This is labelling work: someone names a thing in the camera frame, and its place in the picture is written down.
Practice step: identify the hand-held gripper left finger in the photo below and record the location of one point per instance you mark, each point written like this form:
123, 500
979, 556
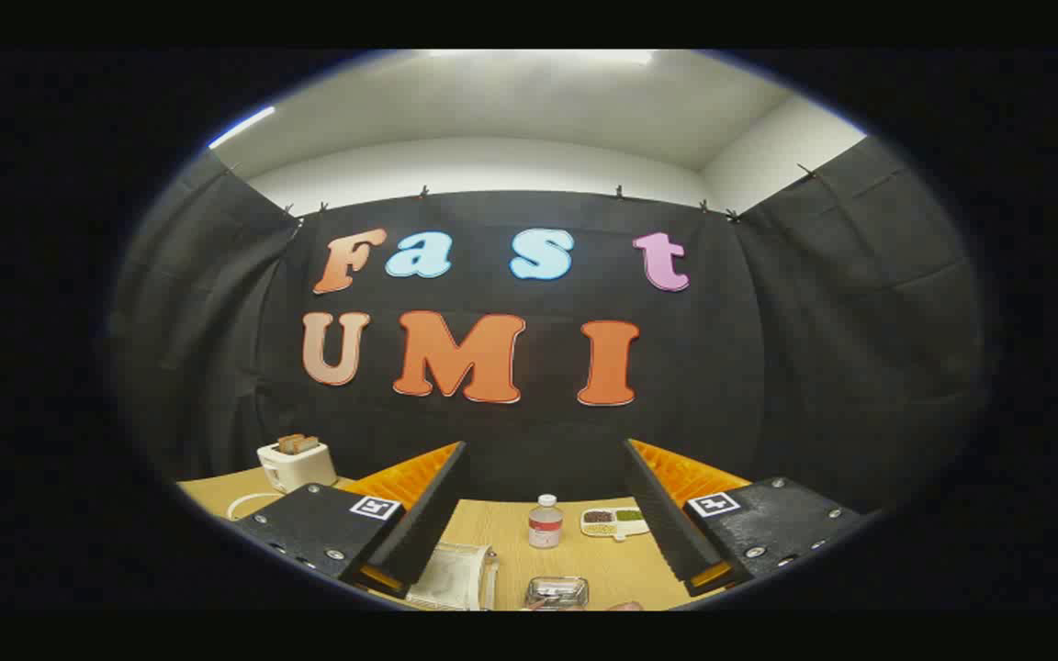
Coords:
428, 519

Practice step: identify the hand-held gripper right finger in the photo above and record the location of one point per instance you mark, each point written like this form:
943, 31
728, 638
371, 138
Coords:
662, 514

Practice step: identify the white divided bean tray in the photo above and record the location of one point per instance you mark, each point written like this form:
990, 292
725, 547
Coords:
614, 529

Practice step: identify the clear bottle with red label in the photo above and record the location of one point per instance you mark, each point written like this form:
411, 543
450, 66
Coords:
545, 528

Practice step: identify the white toaster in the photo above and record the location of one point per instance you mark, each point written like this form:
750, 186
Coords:
304, 468

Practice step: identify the brown toast slice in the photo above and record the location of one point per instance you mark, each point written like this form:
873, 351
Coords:
295, 444

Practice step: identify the ceiling light strip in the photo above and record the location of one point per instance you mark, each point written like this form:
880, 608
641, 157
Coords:
538, 55
240, 127

